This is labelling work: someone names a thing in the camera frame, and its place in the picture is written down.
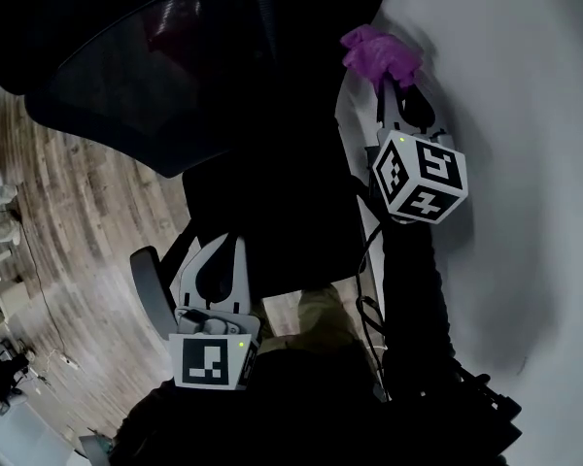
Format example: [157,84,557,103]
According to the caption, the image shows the black chair seat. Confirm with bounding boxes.
[182,162,365,296]

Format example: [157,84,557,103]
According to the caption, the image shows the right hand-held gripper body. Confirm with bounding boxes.
[366,130,468,225]

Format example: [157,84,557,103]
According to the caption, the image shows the purple cloth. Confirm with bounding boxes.
[339,23,425,91]

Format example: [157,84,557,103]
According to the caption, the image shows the person's right forearm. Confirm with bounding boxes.
[381,218,456,383]

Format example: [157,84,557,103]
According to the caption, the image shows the person's khaki trousers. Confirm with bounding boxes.
[259,283,375,373]

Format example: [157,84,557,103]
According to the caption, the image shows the black body-worn device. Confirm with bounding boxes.
[454,369,524,455]

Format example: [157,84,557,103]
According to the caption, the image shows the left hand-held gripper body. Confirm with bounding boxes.
[168,307,262,391]

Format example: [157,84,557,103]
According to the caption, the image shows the person's left forearm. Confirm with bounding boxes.
[111,381,273,466]

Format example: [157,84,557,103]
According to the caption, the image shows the black floor cable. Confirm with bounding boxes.
[9,211,72,358]

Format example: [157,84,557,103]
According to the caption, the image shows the black mesh office chair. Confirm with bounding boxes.
[22,17,356,180]

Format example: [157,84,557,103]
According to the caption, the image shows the person's black jacket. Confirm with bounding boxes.
[252,347,463,466]

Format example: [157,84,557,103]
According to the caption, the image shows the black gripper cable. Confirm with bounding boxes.
[354,220,388,387]

